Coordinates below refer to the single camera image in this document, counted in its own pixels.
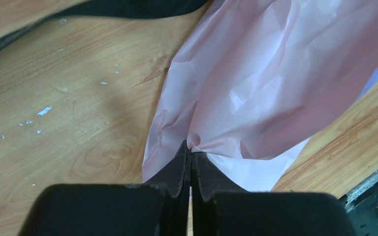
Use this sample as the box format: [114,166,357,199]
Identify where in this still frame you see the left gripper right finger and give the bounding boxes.
[190,152,356,236]

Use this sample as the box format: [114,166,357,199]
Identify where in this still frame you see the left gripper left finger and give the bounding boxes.
[19,143,190,236]

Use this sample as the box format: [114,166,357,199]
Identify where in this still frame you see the pink purple wrapping paper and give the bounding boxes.
[142,0,378,192]

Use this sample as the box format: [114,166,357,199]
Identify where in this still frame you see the black printed ribbon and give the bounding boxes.
[0,0,207,51]

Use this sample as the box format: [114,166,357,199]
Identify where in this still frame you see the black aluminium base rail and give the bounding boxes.
[340,170,378,236]

